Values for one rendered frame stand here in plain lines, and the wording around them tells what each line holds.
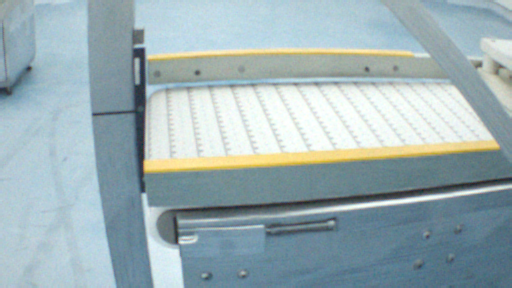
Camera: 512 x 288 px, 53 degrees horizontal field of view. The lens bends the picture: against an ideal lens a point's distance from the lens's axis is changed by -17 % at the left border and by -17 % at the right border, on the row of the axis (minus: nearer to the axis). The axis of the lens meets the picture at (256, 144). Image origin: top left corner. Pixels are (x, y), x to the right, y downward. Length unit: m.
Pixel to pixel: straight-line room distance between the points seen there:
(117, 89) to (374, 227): 0.37
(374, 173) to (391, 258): 0.10
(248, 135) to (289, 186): 0.13
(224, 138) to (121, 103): 0.20
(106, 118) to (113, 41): 0.10
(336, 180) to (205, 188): 0.10
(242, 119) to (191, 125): 0.05
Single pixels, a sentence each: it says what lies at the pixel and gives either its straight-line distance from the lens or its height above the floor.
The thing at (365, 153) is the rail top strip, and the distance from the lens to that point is 0.48.
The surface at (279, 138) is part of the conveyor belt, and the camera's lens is 0.58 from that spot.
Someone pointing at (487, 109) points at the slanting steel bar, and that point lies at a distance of 0.45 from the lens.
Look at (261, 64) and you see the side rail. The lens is 0.71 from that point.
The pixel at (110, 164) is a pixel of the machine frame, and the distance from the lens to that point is 0.77.
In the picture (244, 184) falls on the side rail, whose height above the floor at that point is 0.85.
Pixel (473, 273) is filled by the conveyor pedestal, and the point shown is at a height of 0.67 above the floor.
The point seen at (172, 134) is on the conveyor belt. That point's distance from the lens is 0.59.
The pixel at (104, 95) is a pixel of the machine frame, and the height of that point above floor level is 0.82.
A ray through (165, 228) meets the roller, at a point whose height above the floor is 0.81.
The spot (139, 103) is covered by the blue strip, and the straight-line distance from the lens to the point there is 0.73.
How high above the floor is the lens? 1.08
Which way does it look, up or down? 26 degrees down
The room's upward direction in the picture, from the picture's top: 1 degrees clockwise
